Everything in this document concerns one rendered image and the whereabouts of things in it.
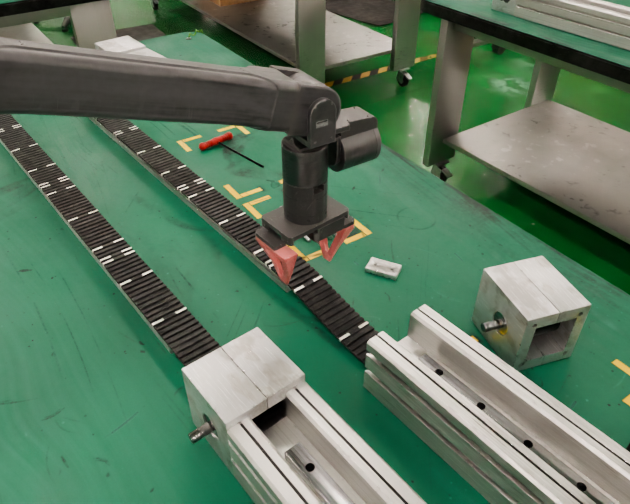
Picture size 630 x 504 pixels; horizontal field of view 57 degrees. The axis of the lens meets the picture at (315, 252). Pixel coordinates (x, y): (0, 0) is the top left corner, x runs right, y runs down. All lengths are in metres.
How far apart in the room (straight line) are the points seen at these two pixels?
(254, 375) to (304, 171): 0.25
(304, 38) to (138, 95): 2.53
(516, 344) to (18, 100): 0.59
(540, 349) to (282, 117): 0.44
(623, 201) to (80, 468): 2.01
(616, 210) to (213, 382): 1.84
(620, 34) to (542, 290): 1.31
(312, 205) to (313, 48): 2.42
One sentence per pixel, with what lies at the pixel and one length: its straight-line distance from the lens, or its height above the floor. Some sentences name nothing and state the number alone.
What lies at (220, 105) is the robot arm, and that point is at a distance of 0.60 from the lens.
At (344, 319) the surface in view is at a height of 0.80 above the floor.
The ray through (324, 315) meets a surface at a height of 0.80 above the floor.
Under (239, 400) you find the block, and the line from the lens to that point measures 0.61.
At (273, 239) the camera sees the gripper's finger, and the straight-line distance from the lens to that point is 0.75.
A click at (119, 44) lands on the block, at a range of 1.58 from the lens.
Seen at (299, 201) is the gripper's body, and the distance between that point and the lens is 0.72.
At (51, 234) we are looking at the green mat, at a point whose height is 0.78.
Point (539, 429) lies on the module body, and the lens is 0.67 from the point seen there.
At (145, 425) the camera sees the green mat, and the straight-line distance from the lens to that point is 0.73.
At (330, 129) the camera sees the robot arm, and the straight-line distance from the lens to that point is 0.67.
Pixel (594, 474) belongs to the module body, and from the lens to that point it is 0.66.
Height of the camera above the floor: 1.36
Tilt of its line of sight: 39 degrees down
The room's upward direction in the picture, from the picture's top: straight up
